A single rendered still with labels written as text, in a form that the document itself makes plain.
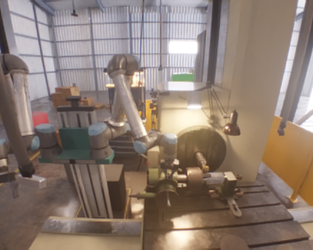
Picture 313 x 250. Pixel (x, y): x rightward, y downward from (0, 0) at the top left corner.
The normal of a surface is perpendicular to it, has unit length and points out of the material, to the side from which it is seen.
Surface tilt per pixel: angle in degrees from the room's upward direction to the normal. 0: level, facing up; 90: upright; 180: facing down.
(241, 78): 90
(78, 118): 90
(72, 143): 90
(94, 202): 90
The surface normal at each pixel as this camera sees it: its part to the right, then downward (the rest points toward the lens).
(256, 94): 0.02, 0.36
